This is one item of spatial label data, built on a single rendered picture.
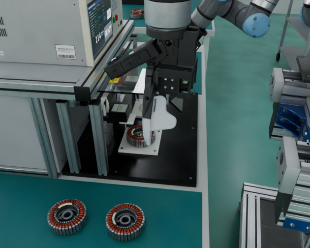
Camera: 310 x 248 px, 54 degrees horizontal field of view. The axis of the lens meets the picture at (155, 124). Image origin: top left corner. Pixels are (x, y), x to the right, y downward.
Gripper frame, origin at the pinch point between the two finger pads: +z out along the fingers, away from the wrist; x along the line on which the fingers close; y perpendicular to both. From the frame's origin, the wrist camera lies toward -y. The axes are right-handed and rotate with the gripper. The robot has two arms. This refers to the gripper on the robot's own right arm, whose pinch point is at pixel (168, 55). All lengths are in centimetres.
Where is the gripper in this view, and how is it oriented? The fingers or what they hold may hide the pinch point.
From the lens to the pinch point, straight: 129.5
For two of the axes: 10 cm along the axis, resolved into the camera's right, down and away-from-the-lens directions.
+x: 7.8, -1.2, 6.2
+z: -4.7, 5.3, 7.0
